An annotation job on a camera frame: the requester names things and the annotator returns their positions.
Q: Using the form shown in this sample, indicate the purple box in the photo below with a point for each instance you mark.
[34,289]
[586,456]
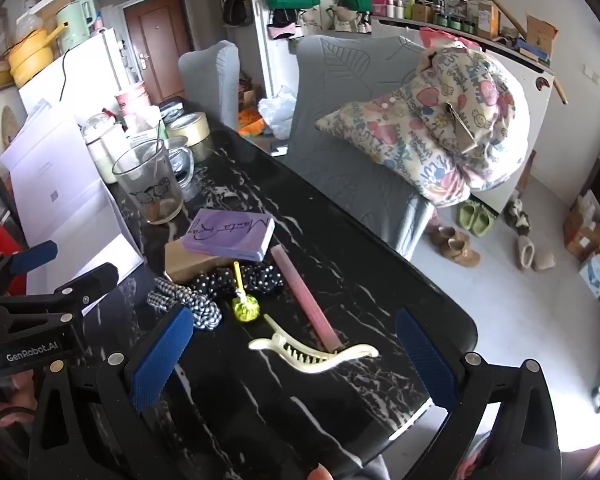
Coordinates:
[230,235]

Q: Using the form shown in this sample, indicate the black white checkered scrunchie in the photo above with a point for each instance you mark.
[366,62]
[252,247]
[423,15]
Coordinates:
[200,310]

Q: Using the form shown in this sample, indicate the black polka dot scrunchie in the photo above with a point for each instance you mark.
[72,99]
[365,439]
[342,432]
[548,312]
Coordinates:
[260,280]

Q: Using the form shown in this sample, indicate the pair of brown shoes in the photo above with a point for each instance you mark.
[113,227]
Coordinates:
[454,247]

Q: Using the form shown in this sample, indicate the white plastic jar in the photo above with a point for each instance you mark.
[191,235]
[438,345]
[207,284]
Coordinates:
[100,150]

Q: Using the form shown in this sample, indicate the beige tape roll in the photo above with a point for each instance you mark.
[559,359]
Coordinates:
[187,125]

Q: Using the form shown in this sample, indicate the person's right hand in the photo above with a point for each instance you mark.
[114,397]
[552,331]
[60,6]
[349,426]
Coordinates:
[320,473]

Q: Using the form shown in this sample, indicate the person's left hand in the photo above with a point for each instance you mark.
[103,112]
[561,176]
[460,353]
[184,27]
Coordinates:
[22,390]

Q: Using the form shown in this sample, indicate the brown door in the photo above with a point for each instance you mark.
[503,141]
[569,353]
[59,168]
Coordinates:
[160,45]

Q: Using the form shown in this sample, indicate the pale green kettle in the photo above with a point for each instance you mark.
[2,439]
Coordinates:
[72,20]

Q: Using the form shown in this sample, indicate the white box with lid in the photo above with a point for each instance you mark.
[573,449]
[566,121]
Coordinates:
[55,185]

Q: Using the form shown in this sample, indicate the bamboo pole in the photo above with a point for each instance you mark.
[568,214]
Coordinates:
[504,10]

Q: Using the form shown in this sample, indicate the pile of boxes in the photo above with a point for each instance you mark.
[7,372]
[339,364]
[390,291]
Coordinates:
[589,245]

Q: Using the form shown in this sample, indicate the brown kraft box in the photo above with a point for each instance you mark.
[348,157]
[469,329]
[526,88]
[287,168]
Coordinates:
[190,262]

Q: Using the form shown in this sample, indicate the cardboard box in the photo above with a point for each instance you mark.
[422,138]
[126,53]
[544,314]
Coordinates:
[542,35]

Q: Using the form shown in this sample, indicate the clear glass mug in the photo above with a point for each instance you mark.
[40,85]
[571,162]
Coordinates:
[145,185]

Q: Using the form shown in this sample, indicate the white plastic bag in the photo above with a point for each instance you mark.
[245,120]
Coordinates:
[277,112]

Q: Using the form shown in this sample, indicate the woven hand fan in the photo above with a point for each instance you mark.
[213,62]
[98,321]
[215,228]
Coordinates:
[9,122]

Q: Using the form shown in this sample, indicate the yellow green lollipop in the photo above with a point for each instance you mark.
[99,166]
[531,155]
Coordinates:
[245,308]

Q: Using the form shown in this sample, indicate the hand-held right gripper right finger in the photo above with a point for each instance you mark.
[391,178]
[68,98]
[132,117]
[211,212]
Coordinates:
[424,360]

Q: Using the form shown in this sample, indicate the pink ribbed stick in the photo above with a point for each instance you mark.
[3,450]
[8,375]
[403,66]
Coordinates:
[305,295]

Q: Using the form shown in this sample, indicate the colourful printed pillow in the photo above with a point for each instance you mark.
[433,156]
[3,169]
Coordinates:
[429,120]

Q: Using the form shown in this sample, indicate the small grey covered chair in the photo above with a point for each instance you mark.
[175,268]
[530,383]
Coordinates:
[210,75]

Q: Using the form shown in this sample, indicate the large grey covered chair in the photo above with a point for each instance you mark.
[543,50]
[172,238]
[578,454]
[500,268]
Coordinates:
[340,170]

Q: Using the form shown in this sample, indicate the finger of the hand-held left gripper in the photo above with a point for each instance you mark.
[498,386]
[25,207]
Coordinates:
[32,256]
[92,280]

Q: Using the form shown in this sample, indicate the brown stirring stick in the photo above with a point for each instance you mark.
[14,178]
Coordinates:
[157,150]

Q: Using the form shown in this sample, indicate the pair of beige slippers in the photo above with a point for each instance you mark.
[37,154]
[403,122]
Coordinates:
[534,255]

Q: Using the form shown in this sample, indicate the pair of black white slippers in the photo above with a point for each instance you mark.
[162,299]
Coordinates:
[517,217]

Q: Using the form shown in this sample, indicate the stack of pink cups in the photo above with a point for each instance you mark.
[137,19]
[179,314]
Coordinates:
[132,102]

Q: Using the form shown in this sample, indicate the stack of yellow pots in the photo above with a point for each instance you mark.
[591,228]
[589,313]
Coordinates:
[30,60]

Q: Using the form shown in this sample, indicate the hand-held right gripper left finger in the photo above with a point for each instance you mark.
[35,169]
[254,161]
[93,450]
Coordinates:
[162,355]

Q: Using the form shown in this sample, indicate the pair of green slippers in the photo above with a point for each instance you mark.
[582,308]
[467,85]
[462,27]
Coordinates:
[474,217]

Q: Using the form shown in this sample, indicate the cream hair claw clip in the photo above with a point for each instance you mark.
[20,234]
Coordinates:
[300,357]

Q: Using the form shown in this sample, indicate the white fridge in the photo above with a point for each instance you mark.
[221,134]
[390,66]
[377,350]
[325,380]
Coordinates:
[90,70]

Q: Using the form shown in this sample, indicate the row of jars and bottles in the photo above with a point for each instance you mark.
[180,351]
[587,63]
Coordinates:
[429,12]

